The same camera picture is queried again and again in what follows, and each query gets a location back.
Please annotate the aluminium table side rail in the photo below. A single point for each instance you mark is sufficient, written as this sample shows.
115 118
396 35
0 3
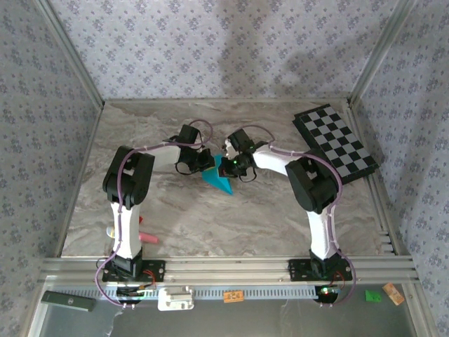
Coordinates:
384 224

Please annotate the green paper note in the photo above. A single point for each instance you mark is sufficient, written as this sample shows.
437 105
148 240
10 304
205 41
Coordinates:
373 296

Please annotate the aluminium mounting rail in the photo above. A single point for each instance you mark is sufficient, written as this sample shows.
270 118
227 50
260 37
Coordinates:
228 267

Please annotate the orange tag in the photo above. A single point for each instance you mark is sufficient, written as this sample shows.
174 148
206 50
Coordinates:
233 297

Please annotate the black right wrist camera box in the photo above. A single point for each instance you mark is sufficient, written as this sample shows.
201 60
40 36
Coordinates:
241 139

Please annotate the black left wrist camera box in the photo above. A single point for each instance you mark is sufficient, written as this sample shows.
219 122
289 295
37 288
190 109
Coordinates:
189 135

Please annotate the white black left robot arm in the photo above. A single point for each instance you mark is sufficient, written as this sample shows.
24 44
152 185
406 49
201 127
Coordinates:
128 179

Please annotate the tan small tag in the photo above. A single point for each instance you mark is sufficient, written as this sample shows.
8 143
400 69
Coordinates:
393 294

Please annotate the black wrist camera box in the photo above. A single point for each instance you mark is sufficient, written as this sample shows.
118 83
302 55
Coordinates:
241 139
189 135

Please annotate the black grey folding chessboard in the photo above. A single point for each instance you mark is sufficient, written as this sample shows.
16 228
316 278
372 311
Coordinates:
333 137

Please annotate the black flat remote device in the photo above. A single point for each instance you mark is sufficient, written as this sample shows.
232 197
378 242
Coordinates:
68 301

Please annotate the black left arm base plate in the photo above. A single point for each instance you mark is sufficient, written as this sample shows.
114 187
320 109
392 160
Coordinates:
156 270

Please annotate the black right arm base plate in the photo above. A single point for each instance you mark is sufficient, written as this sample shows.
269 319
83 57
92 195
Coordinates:
298 270

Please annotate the white plastic bracket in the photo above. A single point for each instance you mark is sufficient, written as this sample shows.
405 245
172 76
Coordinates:
175 300

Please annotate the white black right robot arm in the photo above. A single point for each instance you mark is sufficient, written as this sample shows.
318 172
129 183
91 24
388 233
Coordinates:
312 186

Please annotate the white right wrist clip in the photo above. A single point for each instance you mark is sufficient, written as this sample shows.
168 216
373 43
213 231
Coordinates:
228 147

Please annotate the cyan cloth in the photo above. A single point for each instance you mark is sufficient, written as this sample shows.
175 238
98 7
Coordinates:
219 180

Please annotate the pink marker with yellow cap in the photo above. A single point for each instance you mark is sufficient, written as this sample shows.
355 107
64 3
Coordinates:
149 238

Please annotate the aluminium frame post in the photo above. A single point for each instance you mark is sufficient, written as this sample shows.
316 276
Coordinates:
380 49
70 52

